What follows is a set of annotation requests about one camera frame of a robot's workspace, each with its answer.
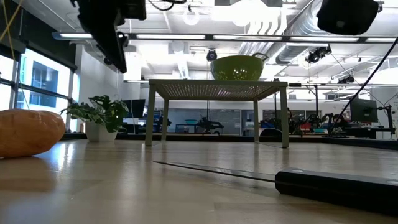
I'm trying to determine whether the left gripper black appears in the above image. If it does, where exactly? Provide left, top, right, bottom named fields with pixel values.
left=71, top=0, right=147, bottom=74

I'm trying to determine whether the green colander bowl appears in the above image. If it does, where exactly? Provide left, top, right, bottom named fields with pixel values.
left=210, top=52, right=269, bottom=82

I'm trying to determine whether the orange sweet potato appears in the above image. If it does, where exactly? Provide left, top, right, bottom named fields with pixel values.
left=0, top=108, right=66, bottom=159

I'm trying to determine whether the dark purple plum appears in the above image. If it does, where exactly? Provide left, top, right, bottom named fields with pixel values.
left=316, top=0, right=379, bottom=36

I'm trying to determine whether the black-handled kitchen knife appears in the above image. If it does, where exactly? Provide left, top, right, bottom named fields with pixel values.
left=154, top=161, right=398, bottom=218

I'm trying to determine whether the long ceiling light bar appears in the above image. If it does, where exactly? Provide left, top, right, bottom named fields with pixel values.
left=52, top=32, right=398, bottom=44

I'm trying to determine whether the black computer monitor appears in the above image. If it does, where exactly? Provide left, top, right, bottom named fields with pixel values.
left=121, top=98, right=146, bottom=119
left=349, top=98, right=379, bottom=123

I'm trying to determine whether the green plant in white pot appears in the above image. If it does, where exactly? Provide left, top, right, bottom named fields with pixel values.
left=60, top=95, right=130, bottom=143

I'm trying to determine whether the round white ceiling lamp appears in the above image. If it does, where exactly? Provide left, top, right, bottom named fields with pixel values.
left=183, top=9, right=200, bottom=26

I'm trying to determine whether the black window railing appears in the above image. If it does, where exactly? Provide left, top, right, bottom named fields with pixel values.
left=0, top=77, right=75, bottom=101

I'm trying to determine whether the pale green perforated shelf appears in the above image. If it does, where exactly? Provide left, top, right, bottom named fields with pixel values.
left=144, top=78, right=290, bottom=149

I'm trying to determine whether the dark office desk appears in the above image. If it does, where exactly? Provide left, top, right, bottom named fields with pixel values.
left=343, top=126, right=396, bottom=139

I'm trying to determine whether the thin yellow cord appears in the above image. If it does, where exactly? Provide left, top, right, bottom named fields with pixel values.
left=0, top=0, right=24, bottom=62

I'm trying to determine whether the black ceiling camera rig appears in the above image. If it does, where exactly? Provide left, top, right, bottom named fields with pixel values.
left=305, top=45, right=332, bottom=65

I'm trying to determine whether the thin black cable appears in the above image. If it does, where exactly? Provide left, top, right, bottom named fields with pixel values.
left=328, top=36, right=398, bottom=135

